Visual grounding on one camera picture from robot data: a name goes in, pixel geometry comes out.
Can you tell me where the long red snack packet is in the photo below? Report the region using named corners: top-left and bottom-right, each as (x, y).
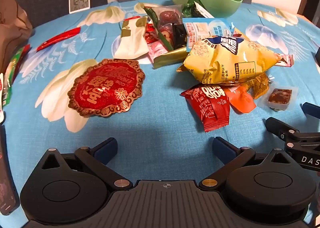
top-left (36, 27), bottom-right (81, 51)

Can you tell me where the dark green snack packet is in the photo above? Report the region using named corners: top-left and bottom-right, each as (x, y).
top-left (181, 0), bottom-right (215, 18)

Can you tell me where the small black snack packet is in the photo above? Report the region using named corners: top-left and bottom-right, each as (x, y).
top-left (172, 23), bottom-right (188, 50)

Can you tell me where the yellow chip bag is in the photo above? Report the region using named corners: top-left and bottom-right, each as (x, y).
top-left (177, 35), bottom-right (284, 85)

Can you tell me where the dark smartphone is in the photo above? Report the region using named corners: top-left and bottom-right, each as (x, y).
top-left (0, 124), bottom-right (20, 216)

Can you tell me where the blue floral tablecloth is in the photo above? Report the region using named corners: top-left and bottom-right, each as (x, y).
top-left (0, 0), bottom-right (320, 221)

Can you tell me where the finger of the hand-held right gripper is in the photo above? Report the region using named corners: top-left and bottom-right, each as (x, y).
top-left (302, 102), bottom-right (320, 118)
top-left (265, 117), bottom-right (320, 144)

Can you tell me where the white and green snack packet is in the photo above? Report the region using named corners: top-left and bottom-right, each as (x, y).
top-left (114, 16), bottom-right (148, 60)

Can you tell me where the golden crinkled snack packet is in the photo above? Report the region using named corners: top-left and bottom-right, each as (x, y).
top-left (246, 73), bottom-right (274, 100)

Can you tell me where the olive green snack packet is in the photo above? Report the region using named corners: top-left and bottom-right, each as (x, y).
top-left (153, 47), bottom-right (190, 69)

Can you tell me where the clear packet of red dates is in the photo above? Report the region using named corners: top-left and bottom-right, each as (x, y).
top-left (144, 4), bottom-right (190, 51)

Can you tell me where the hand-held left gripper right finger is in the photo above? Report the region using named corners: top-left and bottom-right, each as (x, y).
top-left (199, 136), bottom-right (288, 191)

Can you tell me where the pink striped candy packet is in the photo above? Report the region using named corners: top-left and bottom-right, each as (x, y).
top-left (277, 54), bottom-right (293, 66)

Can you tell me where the blue and white snack packet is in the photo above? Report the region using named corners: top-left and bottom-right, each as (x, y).
top-left (182, 17), bottom-right (235, 52)

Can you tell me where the small red snack packet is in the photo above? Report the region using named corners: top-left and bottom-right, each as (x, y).
top-left (145, 23), bottom-right (160, 43)

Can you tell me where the bright green snack packet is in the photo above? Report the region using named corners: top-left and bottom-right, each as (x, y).
top-left (4, 44), bottom-right (30, 105)

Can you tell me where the orange candy packet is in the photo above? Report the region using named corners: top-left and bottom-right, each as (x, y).
top-left (222, 85), bottom-right (257, 114)

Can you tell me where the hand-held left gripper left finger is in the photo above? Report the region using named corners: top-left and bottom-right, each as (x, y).
top-left (40, 137), bottom-right (133, 191)

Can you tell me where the white digital clock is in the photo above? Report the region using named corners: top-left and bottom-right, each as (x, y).
top-left (69, 0), bottom-right (90, 14)

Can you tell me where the pink snack packet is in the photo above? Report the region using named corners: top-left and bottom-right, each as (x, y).
top-left (147, 40), bottom-right (170, 63)

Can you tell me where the brown paper bag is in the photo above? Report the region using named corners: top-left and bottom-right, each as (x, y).
top-left (0, 0), bottom-right (33, 73)

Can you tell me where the red pillow snack packet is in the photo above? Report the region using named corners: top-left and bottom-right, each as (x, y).
top-left (180, 84), bottom-right (230, 133)

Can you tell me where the clear packet with brown cube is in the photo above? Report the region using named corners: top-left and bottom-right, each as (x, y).
top-left (257, 87), bottom-right (298, 111)

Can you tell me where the round red gold packet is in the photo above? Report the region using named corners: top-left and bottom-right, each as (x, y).
top-left (67, 58), bottom-right (145, 118)

